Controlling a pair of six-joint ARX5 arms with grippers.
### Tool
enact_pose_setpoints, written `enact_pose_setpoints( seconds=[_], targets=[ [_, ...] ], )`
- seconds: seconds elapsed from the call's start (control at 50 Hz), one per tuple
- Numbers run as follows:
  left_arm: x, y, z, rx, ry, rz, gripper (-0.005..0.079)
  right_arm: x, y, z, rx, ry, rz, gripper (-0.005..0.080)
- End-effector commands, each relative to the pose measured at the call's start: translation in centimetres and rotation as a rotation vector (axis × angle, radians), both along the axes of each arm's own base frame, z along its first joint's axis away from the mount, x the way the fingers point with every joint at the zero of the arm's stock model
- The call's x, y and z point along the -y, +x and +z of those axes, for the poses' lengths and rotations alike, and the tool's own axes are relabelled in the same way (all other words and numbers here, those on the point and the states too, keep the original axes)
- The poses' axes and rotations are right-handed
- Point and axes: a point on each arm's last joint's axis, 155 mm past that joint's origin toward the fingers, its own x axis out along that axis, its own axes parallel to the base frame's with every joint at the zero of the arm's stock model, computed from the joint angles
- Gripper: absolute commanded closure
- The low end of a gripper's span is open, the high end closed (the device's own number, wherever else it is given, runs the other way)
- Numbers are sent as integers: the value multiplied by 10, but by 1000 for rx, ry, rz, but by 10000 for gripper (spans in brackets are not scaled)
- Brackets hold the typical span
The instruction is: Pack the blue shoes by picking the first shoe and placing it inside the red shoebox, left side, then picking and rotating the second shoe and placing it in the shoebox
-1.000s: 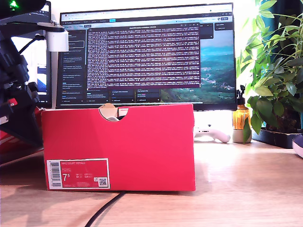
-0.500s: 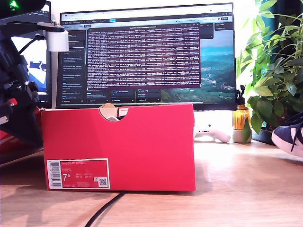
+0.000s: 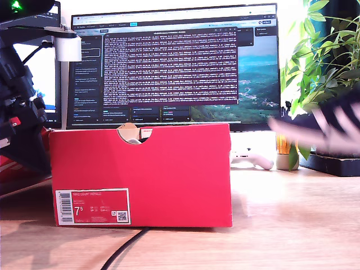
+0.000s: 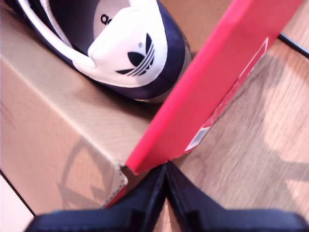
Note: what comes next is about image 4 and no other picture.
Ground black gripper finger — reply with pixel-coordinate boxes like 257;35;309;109
166;160;224;232
113;162;169;232

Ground red Nike shoebox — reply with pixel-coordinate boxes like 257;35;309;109
0;0;305;216

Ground blue suede white-striped shoe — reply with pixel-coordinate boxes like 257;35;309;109
4;0;193;104

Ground black table cable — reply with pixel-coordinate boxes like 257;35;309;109
277;33;309;59

